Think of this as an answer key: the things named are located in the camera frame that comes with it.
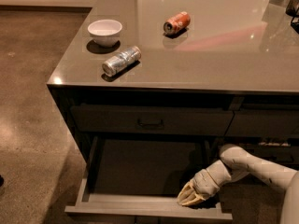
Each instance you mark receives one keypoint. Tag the white bowl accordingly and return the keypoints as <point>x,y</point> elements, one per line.
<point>105,33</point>

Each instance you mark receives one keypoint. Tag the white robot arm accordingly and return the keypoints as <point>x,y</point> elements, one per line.
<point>234,164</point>

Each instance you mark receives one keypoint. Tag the dark shoe tip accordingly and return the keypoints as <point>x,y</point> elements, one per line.
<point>1,181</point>

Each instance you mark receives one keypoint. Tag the orange soda can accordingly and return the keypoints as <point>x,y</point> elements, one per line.
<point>176,23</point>

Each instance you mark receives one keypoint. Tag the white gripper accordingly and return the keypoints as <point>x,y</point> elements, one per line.
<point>204,184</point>

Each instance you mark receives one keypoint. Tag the silver soda can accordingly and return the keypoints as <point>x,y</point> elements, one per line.
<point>121,60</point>

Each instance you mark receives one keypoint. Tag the dark counter cabinet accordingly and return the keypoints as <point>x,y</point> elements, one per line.
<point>235,54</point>

